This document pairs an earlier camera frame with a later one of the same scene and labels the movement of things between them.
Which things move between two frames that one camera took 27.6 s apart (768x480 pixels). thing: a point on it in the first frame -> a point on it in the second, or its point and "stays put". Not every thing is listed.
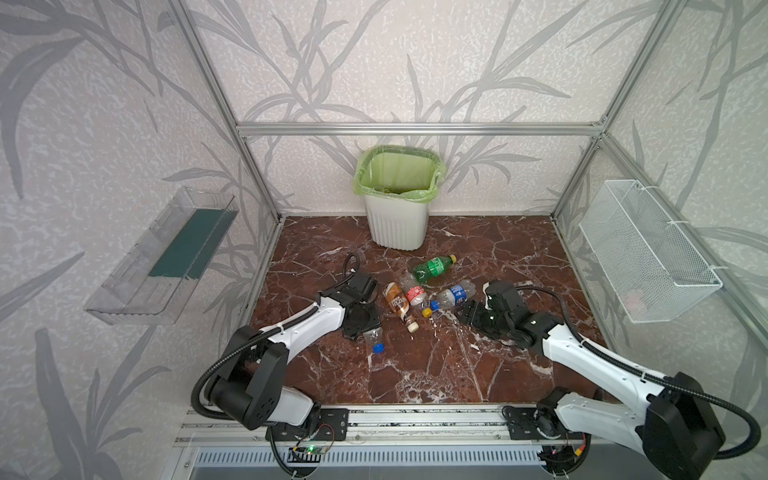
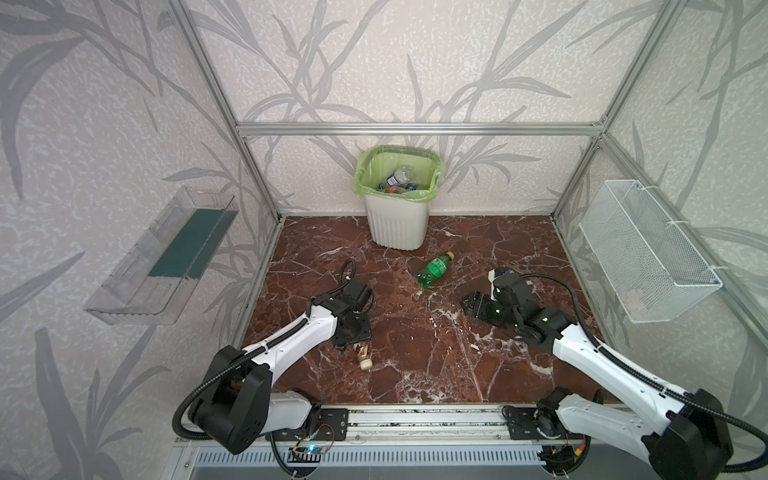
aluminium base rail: [378, 423] stays put
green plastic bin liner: [404, 172] stays put
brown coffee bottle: [399, 302] -> [363, 350]
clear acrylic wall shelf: [153, 282] stays put
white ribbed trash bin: [397, 223] stays put
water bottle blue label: [376, 338] -> [400, 178]
